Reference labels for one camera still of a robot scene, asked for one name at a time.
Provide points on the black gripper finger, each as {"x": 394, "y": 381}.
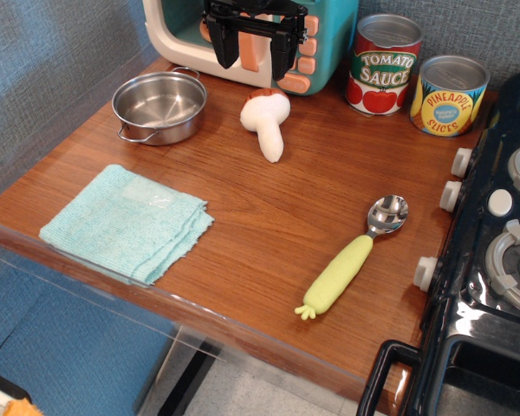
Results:
{"x": 222, "y": 43}
{"x": 283, "y": 52}

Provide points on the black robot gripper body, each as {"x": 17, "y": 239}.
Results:
{"x": 226, "y": 19}

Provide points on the spoon with yellow-green handle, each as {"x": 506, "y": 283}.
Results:
{"x": 385, "y": 216}

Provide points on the light blue folded cloth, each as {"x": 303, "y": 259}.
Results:
{"x": 127, "y": 226}

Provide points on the teal toy microwave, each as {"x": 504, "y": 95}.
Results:
{"x": 178, "y": 32}

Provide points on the plush mushroom toy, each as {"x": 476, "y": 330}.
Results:
{"x": 263, "y": 112}

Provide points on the small steel pot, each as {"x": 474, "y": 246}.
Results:
{"x": 160, "y": 108}

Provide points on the tomato sauce can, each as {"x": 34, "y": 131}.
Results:
{"x": 385, "y": 51}

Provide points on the pineapple slices can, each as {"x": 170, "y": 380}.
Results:
{"x": 448, "y": 95}

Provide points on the black toy stove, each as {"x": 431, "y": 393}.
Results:
{"x": 468, "y": 360}

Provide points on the orange object at corner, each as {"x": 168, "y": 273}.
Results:
{"x": 15, "y": 401}

